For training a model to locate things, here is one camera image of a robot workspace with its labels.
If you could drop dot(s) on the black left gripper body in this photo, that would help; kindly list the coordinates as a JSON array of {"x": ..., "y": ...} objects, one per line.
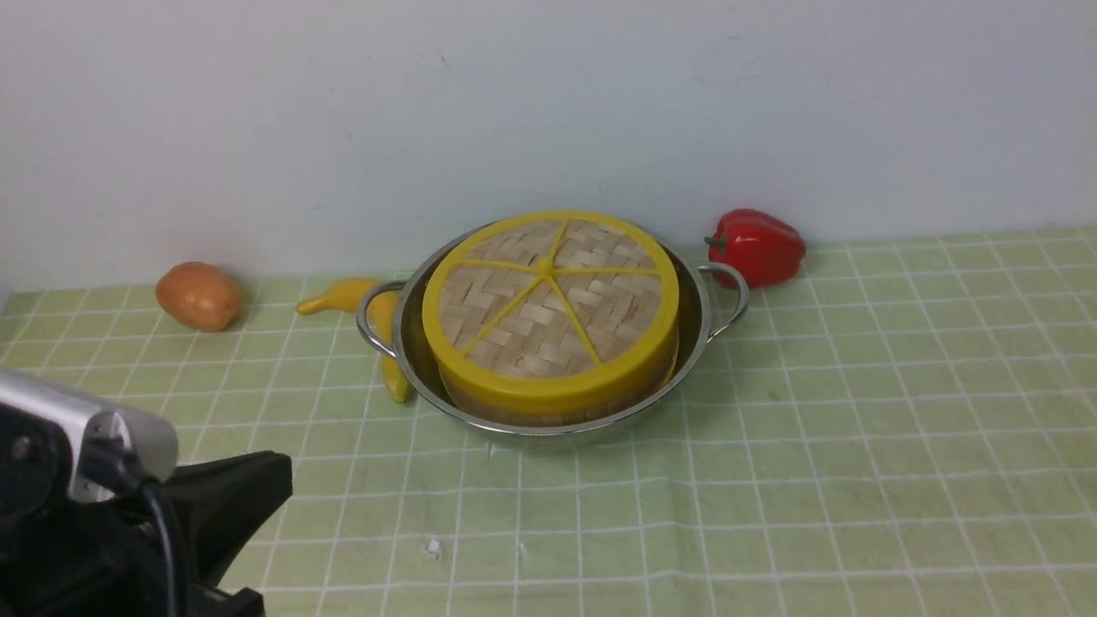
[{"x": 157, "y": 551}]

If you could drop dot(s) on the bamboo steamer basket yellow rim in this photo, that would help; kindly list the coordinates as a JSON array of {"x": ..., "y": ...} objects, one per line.
[{"x": 542, "y": 402}]

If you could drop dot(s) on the yellow woven bamboo steamer lid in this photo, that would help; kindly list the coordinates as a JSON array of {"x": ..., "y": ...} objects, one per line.
[{"x": 552, "y": 294}]

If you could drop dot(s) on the yellow toy banana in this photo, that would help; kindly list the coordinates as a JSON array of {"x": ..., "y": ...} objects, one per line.
[{"x": 345, "y": 295}]

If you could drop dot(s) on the red toy bell pepper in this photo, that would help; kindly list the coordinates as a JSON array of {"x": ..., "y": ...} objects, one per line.
[{"x": 763, "y": 249}]

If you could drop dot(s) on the green checkered tablecloth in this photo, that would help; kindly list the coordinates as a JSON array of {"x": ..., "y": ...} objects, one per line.
[{"x": 905, "y": 430}]

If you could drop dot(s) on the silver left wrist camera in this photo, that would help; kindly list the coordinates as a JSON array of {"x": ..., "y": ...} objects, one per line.
[{"x": 81, "y": 419}]

